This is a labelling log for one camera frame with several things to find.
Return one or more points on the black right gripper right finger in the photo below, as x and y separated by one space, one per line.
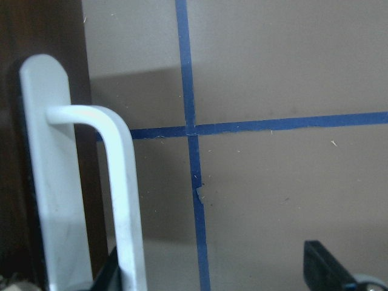
322 271

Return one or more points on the dark brown wooden drawer cabinet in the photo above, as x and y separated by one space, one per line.
29 28

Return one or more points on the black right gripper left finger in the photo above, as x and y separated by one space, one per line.
109 278

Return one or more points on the white drawer handle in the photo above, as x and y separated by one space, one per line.
51 119

